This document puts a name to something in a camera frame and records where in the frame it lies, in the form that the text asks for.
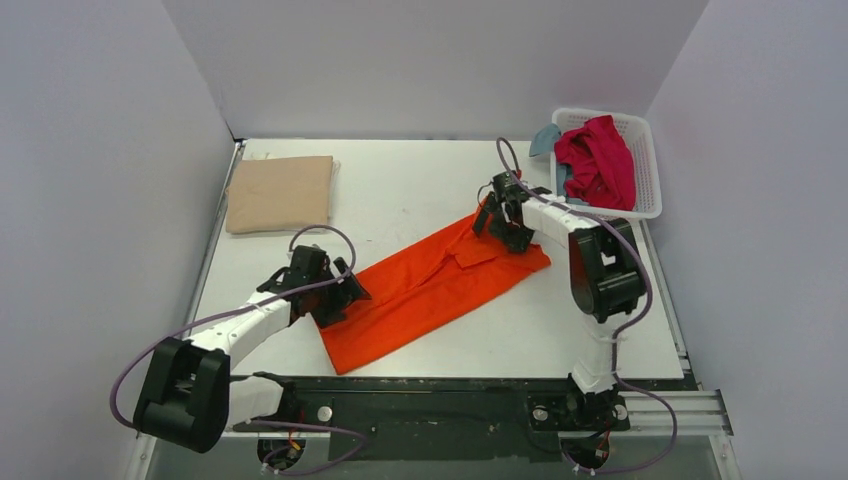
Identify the folded beige t shirt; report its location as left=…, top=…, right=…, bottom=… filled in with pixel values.
left=224, top=156, right=335, bottom=235

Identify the white plastic laundry basket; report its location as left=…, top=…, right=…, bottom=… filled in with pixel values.
left=551, top=107, right=662, bottom=221

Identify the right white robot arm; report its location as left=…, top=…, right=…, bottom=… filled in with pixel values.
left=472, top=171, right=648, bottom=429

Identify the teal blue t shirt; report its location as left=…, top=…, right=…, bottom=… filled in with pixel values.
left=528, top=123, right=562, bottom=157

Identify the crimson red t shirt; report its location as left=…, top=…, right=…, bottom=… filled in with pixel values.
left=554, top=115, right=637, bottom=211

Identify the orange t shirt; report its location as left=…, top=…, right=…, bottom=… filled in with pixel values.
left=320, top=214, right=551, bottom=375

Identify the aluminium rail frame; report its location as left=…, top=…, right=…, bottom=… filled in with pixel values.
left=557, top=391, right=733, bottom=438

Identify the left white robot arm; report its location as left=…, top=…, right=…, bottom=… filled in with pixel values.
left=132, top=245, right=371, bottom=453

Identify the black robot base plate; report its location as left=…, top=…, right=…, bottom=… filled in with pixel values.
left=231, top=374, right=697, bottom=465

